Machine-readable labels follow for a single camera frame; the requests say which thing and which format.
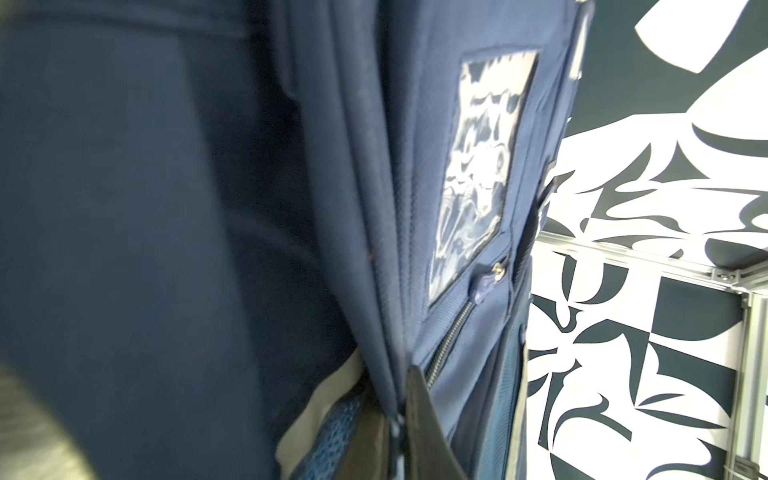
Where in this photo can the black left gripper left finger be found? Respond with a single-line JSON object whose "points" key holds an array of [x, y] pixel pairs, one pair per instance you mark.
{"points": [[367, 453]]}

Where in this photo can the navy blue school backpack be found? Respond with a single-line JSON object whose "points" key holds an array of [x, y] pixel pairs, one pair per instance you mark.
{"points": [[225, 225]]}

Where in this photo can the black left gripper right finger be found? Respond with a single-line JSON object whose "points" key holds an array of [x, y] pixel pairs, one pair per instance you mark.
{"points": [[429, 456]]}

